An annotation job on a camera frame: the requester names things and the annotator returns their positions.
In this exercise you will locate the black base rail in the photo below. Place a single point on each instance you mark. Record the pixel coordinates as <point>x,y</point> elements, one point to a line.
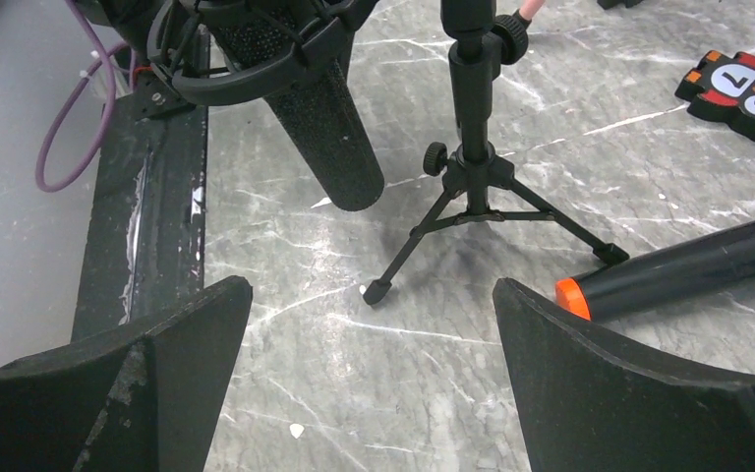
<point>144,249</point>

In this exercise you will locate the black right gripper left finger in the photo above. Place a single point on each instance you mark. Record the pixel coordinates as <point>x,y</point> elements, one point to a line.
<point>142,396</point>

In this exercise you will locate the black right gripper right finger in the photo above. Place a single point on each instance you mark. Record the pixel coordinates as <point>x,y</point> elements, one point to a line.
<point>591,399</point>

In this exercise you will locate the pink music stand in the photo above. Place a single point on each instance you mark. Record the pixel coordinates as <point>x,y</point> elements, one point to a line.
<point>527,11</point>

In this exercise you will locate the black silver-grille microphone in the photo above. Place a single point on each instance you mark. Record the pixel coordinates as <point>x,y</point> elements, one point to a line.
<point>320,118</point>

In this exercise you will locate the black orange-tipped microphone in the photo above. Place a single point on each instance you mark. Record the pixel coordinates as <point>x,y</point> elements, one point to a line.
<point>703,265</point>

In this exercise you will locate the red owl number tile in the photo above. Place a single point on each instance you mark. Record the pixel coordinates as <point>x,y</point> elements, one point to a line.
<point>721,89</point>

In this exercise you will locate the black shock mount tripod stand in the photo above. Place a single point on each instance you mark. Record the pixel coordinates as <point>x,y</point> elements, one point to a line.
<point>477,184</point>

